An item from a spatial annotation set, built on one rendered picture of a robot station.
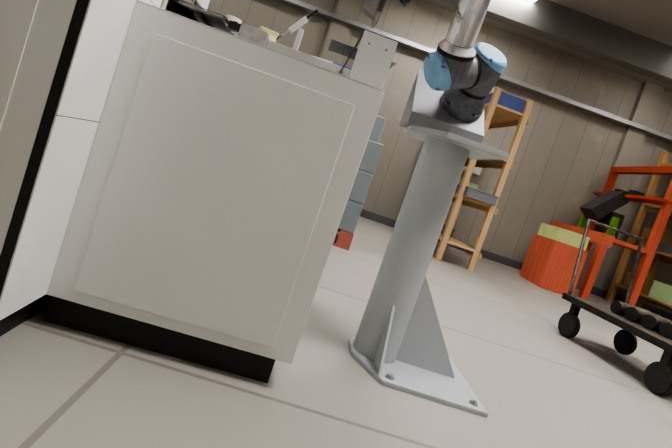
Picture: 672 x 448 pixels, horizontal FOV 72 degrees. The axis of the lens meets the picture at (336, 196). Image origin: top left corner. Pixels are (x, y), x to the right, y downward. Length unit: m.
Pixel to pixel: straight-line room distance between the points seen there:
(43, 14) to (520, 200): 7.47
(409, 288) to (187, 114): 0.92
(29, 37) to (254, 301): 0.74
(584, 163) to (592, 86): 1.22
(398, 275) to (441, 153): 0.44
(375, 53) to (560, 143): 7.14
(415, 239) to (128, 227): 0.89
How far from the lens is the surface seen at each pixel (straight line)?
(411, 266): 1.61
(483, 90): 1.60
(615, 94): 8.78
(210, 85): 1.19
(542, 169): 8.15
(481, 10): 1.44
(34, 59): 1.10
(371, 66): 1.26
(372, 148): 3.74
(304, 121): 1.16
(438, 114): 1.63
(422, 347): 1.78
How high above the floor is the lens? 0.60
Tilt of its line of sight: 3 degrees down
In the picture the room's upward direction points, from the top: 19 degrees clockwise
